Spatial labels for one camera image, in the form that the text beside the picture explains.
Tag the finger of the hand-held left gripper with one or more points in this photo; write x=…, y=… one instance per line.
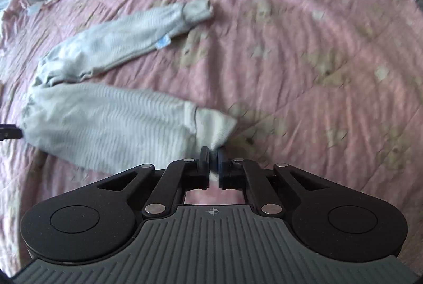
x=10, y=132

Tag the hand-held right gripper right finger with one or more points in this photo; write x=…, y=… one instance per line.
x=220, y=169

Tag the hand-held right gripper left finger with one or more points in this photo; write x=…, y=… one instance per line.
x=205, y=161

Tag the white pants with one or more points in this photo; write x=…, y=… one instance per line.
x=109, y=125

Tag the pink bear printed blanket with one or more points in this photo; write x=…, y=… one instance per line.
x=297, y=39

